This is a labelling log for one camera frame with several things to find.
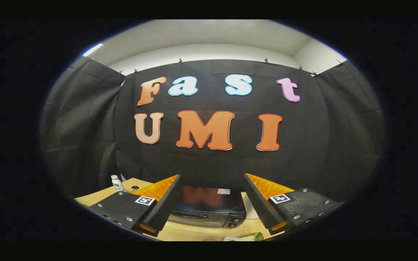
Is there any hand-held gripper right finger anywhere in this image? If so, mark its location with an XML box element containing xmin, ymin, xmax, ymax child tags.
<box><xmin>243</xmin><ymin>173</ymin><xmax>341</xmax><ymax>236</ymax></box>

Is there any white bottle with green label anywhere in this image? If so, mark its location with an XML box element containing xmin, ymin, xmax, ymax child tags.
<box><xmin>111</xmin><ymin>175</ymin><xmax>126</xmax><ymax>192</ymax></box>

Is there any ceiling light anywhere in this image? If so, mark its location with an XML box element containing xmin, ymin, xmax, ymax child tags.
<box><xmin>82</xmin><ymin>43</ymin><xmax>104</xmax><ymax>57</ymax></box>

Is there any black toaster oven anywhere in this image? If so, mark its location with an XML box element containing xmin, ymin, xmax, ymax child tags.
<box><xmin>167</xmin><ymin>186</ymin><xmax>247</xmax><ymax>229</ymax></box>

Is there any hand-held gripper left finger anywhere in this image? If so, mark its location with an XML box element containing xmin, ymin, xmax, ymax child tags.
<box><xmin>89</xmin><ymin>174</ymin><xmax>182</xmax><ymax>238</ymax></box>

